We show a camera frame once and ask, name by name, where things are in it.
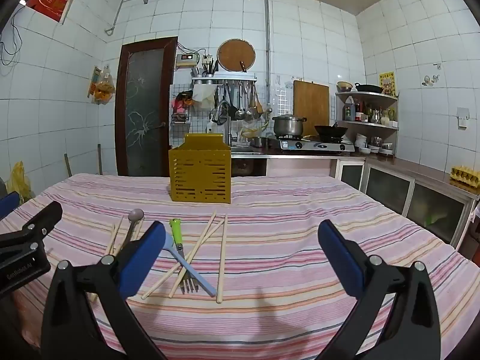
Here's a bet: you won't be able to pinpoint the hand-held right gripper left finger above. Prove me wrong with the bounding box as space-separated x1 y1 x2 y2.
40 221 168 360

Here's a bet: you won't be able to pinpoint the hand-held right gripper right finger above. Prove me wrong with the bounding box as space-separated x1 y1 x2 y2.
317 219 441 360

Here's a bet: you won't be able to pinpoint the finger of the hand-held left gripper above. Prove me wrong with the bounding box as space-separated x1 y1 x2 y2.
0 191 21 220
0 200 63 261

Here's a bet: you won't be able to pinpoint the green handled metal fork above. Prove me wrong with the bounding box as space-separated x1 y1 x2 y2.
170 218 198 294

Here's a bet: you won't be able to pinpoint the metal spoon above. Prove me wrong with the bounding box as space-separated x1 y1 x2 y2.
118 208 145 254

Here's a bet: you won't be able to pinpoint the light blue plastic utensil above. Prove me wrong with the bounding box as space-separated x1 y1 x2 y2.
164 232 218 298

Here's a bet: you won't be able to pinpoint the yellow slotted utensil holder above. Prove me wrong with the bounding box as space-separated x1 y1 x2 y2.
168 133 232 205

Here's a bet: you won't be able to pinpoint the yellow plastic bag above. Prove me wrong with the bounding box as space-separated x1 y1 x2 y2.
7 161 32 203

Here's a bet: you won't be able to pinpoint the glass front kitchen cabinets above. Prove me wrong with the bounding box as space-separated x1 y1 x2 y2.
335 155 478 250

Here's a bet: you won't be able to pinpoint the steel gas stove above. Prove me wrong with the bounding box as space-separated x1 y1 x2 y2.
277 137 355 155

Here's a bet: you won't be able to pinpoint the pile of dishes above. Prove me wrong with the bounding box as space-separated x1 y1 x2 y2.
367 137 394 157

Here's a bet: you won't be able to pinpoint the black wok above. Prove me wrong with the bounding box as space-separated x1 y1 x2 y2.
314 124 349 140

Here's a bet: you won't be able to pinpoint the white corner shelf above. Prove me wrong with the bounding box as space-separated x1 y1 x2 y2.
335 91 399 132

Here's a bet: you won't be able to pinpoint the hanging orange plastic bag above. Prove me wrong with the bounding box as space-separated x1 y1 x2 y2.
92 64 116 105

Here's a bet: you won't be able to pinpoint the steel cooking pot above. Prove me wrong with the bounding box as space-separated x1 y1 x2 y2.
272 114 307 138

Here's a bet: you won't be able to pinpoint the steel sink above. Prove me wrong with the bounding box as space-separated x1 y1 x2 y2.
230 145 269 157

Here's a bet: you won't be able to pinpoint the row of condiment bottles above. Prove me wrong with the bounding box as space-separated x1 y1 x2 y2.
355 99 397 127

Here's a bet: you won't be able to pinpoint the yellow egg carton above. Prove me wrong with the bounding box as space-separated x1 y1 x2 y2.
450 165 480 188

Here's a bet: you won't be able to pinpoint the brown frosted glass door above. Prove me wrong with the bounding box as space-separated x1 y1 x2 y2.
114 37 178 178

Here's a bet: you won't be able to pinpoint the red and green scrubbers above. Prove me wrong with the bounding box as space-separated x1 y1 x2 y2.
172 91 194 115

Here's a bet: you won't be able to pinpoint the rectangular wooden cutting board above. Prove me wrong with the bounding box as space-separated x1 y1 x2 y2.
293 80 331 137

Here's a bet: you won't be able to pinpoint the metal skimmer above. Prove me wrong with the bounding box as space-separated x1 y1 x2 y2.
245 82 258 123

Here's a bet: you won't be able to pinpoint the metal sink faucet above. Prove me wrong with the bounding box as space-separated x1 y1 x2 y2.
212 100 232 147

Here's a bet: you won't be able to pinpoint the black ladle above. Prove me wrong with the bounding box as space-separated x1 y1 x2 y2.
225 82 238 118

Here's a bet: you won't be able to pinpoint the black pan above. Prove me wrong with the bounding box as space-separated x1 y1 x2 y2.
354 82 384 94

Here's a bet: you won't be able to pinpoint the white hanging cloth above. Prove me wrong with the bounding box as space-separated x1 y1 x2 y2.
193 84 218 110

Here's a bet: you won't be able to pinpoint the metal ladle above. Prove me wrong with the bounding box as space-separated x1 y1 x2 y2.
235 82 247 120

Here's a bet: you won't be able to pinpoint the round wooden lid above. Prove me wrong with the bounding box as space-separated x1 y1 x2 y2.
217 38 257 73

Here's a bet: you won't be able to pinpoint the white wire wall grid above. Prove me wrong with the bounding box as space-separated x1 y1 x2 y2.
169 82 226 148

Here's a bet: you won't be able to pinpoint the small white wire grid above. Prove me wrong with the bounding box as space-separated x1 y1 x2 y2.
275 76 293 115

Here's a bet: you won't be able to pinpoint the yellow wall poster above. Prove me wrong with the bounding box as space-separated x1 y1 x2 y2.
379 72 397 97

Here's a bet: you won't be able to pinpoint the metal wall utensil rack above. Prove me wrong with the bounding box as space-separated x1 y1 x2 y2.
191 71 259 88

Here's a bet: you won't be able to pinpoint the white wall meter box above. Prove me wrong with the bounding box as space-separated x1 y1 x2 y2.
176 53 199 69

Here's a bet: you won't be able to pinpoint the metal wall pipe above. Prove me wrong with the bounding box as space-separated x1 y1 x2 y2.
105 0 271 87

